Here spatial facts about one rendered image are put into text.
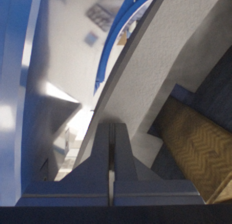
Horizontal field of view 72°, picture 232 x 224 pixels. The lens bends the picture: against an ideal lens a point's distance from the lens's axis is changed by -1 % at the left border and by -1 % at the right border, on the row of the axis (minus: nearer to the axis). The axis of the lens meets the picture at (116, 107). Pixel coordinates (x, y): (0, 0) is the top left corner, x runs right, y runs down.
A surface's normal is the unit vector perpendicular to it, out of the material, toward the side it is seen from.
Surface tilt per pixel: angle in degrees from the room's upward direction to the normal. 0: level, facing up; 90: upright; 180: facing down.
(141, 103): 90
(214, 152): 115
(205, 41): 90
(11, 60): 90
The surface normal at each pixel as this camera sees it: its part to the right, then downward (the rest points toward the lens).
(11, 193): 0.00, 0.29
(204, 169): -0.90, -0.40
